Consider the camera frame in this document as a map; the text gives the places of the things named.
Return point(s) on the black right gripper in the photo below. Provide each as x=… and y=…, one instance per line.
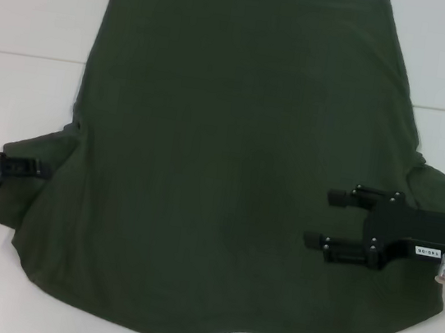
x=416, y=235

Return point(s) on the dark green t-shirt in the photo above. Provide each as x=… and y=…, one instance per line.
x=227, y=134

